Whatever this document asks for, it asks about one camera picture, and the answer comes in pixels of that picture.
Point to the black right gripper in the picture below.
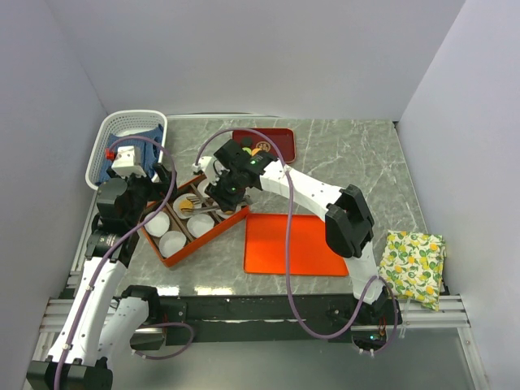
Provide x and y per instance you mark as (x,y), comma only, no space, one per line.
(225,201)

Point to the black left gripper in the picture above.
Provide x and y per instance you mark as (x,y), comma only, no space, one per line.
(158,189)

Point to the metal serving tongs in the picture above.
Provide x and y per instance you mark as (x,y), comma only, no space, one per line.
(200,206)

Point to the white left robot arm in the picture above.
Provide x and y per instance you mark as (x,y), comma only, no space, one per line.
(83,355)

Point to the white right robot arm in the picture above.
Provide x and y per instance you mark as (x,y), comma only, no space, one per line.
(348,222)

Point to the white paper cup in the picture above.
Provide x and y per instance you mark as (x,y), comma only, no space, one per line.
(201,187)
(159,225)
(200,224)
(171,243)
(175,205)

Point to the blue checkered cloth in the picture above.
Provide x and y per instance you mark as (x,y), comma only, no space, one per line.
(149,153)

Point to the orange cookie box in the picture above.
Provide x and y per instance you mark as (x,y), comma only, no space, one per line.
(222,223)

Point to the black sandwich cookie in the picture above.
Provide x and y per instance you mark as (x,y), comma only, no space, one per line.
(246,142)

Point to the orange box lid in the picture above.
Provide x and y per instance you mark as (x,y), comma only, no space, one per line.
(265,240)

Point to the white plastic basket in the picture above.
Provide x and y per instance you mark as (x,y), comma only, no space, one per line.
(121,123)

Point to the dark red serving tray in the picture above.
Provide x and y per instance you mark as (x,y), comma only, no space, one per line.
(282,138)

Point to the lemon print cloth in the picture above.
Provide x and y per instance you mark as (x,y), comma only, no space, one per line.
(412,264)

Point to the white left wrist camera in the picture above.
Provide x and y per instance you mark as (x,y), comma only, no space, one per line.
(124,162)

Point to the black aluminium base frame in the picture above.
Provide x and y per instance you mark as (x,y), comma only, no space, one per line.
(210,319)

